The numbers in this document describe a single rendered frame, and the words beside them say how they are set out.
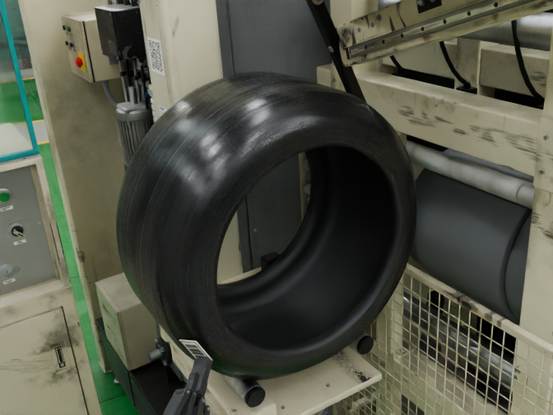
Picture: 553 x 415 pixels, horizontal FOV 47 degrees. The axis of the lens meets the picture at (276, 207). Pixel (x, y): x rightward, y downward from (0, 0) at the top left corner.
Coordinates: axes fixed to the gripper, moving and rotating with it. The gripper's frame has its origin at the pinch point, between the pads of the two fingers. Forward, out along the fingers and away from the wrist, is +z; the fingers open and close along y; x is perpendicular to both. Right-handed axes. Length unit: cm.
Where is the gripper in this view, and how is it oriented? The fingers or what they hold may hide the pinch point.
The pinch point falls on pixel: (199, 376)
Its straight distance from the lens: 116.3
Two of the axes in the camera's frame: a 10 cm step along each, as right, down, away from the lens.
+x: 8.6, -2.3, -4.6
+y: 4.8, 6.5, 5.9
